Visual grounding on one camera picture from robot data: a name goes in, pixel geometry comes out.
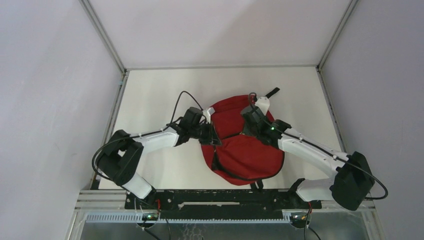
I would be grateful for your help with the red student backpack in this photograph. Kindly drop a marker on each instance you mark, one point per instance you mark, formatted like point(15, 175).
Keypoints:
point(239, 159)

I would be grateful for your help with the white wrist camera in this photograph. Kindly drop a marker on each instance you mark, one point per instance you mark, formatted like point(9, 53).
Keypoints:
point(263, 103)
point(207, 113)

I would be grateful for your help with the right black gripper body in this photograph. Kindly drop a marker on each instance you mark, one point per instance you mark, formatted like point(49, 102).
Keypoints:
point(250, 131)

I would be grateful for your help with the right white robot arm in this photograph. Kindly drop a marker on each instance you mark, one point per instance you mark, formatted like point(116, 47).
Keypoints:
point(349, 177)

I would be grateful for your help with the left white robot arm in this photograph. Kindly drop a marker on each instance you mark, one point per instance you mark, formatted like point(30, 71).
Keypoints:
point(118, 159)

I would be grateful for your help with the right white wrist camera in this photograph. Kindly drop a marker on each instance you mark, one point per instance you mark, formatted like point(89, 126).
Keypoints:
point(263, 103)

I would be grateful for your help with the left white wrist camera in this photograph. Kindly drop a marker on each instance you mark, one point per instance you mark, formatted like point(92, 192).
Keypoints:
point(207, 113)

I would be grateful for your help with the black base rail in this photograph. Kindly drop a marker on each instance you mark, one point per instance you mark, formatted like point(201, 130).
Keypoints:
point(221, 204)

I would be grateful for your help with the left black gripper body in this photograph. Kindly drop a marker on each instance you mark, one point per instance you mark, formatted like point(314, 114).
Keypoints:
point(201, 132)

